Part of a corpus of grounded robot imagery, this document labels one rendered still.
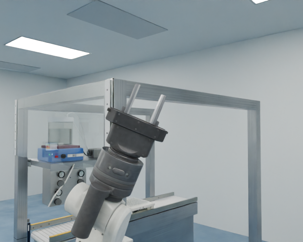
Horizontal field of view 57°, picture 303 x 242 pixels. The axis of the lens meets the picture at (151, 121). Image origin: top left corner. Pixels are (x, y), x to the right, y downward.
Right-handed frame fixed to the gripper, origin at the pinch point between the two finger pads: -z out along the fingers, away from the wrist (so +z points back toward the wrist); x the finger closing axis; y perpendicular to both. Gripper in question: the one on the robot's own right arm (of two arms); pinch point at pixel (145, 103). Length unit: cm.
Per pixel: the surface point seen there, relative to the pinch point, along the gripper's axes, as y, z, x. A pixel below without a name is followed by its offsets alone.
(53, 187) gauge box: 97, 61, 20
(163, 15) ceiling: 280, -102, -2
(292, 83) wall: 302, -101, -196
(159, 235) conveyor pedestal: 151, 90, -63
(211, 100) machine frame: 85, -14, -38
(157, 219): 146, 77, -55
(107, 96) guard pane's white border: 48.9, 3.0, 9.6
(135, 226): 132, 82, -39
